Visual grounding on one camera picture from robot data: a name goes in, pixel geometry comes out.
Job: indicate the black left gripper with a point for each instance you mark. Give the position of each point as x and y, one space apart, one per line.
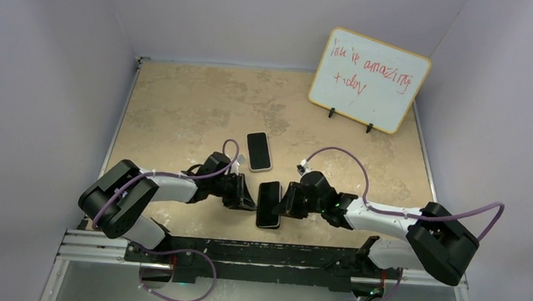
245 202

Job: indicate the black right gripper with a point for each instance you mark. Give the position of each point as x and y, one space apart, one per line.
288 206

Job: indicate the black phone case with camera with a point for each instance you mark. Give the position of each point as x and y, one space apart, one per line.
269 206

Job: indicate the black phone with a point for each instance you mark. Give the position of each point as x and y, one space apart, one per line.
269 203

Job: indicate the black smartphone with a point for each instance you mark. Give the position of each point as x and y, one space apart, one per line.
259 151

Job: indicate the pale pink phone case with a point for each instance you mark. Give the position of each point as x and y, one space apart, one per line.
259 152

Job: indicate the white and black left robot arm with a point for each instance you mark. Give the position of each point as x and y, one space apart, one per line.
116 202

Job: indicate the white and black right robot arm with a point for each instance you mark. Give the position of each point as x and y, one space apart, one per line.
427 238

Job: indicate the whiteboard with red writing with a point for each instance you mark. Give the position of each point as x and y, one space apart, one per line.
367 80

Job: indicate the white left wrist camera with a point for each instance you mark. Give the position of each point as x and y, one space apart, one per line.
239 161

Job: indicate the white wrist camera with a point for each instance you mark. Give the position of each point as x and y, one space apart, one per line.
239 161
303 167

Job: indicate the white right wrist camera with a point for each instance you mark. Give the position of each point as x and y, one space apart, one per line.
303 167

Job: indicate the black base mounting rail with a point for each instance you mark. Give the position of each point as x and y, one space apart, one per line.
339 269

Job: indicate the aluminium frame rail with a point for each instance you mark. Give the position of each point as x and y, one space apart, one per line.
93 246

